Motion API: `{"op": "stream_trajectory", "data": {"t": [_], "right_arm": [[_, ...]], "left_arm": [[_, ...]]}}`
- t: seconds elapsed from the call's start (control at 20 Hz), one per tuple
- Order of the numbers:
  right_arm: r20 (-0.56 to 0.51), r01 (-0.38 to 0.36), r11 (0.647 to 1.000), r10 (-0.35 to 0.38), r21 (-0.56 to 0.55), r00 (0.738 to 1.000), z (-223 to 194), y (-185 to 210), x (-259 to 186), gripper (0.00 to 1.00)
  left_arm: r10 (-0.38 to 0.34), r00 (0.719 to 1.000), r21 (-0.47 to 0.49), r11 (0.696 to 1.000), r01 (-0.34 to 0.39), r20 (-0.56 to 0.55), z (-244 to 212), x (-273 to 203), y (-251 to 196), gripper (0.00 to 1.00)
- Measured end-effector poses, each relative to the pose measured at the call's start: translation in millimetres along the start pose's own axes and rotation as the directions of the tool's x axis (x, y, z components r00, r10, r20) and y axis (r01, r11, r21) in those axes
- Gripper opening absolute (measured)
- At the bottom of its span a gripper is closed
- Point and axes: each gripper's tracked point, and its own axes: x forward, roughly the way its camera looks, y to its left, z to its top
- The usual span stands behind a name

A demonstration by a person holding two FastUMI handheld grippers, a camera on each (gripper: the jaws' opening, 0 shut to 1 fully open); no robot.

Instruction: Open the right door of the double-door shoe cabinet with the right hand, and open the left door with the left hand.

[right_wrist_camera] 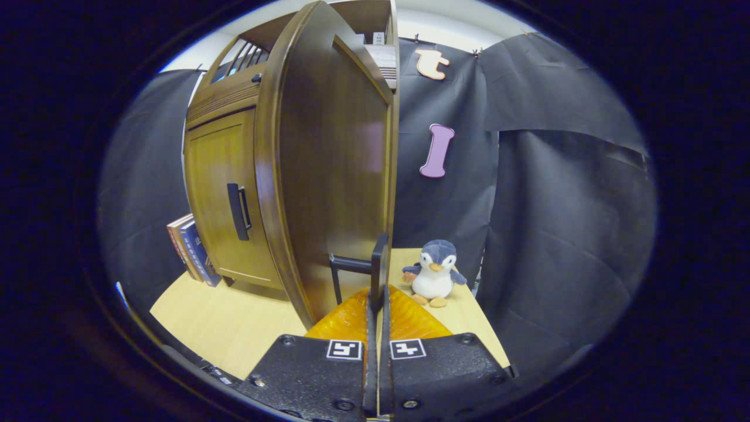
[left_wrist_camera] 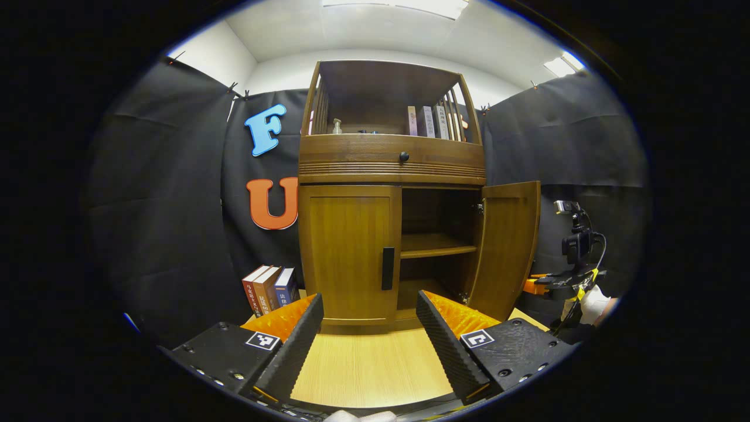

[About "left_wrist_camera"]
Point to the blue book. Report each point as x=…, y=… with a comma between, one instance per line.
x=286, y=287

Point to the wooden double-door shoe cabinet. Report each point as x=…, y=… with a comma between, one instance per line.
x=381, y=88

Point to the wooden inner shelf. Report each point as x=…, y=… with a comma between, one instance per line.
x=436, y=246

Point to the black backdrop cloth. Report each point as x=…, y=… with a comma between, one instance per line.
x=164, y=193

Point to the wooden drawer with black knob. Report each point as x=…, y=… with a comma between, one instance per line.
x=351, y=155

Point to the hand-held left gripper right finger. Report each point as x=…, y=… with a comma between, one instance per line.
x=448, y=346

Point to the small pump bottle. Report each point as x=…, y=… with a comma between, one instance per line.
x=337, y=127

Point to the wooden cabinet door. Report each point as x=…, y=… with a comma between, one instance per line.
x=504, y=246
x=345, y=252

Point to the grey book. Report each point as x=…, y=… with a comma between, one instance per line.
x=428, y=122

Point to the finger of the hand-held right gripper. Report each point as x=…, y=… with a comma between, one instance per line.
x=534, y=286

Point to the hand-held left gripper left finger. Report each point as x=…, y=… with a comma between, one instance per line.
x=296, y=349

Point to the brown book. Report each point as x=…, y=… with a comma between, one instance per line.
x=266, y=288

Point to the large ceiling light panel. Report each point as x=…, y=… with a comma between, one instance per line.
x=404, y=6

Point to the small ceiling light panel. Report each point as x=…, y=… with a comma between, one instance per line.
x=563, y=64

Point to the red and white book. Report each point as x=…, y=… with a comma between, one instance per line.
x=253, y=290

